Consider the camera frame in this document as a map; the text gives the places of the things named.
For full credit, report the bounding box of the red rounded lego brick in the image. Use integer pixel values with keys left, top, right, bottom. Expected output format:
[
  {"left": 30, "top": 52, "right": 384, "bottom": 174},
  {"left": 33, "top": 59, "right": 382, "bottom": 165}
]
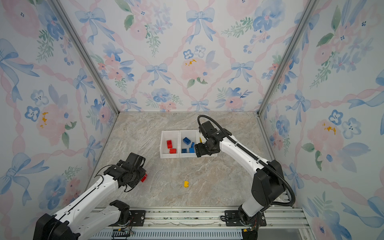
[{"left": 167, "top": 140, "right": 173, "bottom": 149}]

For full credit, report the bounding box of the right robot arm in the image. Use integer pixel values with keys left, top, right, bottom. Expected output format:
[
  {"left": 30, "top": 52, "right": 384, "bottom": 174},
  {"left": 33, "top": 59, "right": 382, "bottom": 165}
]
[{"left": 195, "top": 121, "right": 291, "bottom": 226}]

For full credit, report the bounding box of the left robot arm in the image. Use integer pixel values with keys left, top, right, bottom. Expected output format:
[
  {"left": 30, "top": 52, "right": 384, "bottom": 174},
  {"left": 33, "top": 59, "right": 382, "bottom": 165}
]
[{"left": 33, "top": 153, "right": 147, "bottom": 240}]

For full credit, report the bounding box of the right white bin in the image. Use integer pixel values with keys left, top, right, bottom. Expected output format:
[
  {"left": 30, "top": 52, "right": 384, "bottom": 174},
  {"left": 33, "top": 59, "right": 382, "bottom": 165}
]
[{"left": 195, "top": 130, "right": 220, "bottom": 158}]

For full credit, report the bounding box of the white bin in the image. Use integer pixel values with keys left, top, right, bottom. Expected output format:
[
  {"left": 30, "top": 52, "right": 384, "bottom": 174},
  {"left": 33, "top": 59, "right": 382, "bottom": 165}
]
[
  {"left": 178, "top": 130, "right": 200, "bottom": 158},
  {"left": 160, "top": 131, "right": 180, "bottom": 159},
  {"left": 195, "top": 130, "right": 220, "bottom": 158}
]

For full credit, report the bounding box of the middle white bin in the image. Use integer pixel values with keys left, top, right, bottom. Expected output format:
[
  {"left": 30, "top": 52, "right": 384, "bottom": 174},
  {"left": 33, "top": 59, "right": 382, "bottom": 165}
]
[{"left": 178, "top": 130, "right": 200, "bottom": 158}]

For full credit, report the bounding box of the left white bin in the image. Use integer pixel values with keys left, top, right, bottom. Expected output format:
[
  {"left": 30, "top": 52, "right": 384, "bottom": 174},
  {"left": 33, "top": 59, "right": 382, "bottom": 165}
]
[{"left": 160, "top": 131, "right": 180, "bottom": 159}]

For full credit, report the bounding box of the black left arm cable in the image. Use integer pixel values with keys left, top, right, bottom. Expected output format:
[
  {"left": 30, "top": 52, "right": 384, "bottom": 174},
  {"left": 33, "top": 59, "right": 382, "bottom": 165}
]
[{"left": 94, "top": 164, "right": 142, "bottom": 193}]

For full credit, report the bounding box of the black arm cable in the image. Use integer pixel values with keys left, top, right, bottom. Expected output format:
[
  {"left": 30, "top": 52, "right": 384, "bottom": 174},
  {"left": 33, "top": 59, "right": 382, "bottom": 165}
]
[
  {"left": 94, "top": 164, "right": 142, "bottom": 193},
  {"left": 197, "top": 114, "right": 296, "bottom": 208}
]

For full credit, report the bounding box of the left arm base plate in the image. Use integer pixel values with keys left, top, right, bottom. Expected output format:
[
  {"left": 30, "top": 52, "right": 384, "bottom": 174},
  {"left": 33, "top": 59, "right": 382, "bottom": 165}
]
[{"left": 111, "top": 210, "right": 147, "bottom": 227}]

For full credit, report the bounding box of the aluminium rail frame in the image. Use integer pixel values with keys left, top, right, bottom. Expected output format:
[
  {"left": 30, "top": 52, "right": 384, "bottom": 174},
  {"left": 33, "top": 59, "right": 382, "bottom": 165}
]
[{"left": 86, "top": 188, "right": 315, "bottom": 240}]

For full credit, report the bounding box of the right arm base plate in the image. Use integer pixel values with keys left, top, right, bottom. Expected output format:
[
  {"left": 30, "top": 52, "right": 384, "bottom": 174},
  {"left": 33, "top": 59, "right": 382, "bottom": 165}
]
[{"left": 220, "top": 210, "right": 267, "bottom": 228}]

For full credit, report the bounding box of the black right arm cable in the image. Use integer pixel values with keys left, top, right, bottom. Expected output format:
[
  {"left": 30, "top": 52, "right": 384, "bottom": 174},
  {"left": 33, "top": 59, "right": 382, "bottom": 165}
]
[{"left": 197, "top": 114, "right": 296, "bottom": 208}]

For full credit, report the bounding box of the left corner aluminium post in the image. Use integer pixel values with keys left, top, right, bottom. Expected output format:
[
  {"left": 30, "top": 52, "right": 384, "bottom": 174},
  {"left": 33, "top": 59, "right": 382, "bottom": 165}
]
[{"left": 48, "top": 0, "right": 120, "bottom": 115}]

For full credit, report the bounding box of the corner aluminium post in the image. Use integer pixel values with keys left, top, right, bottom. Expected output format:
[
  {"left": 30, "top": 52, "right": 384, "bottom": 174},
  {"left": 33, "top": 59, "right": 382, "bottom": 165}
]
[
  {"left": 48, "top": 0, "right": 120, "bottom": 115},
  {"left": 257, "top": 0, "right": 318, "bottom": 117}
]

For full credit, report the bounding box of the right corner aluminium post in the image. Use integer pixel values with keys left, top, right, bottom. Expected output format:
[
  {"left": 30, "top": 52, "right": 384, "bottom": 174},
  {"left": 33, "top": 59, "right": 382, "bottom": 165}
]
[{"left": 257, "top": 0, "right": 318, "bottom": 117}]

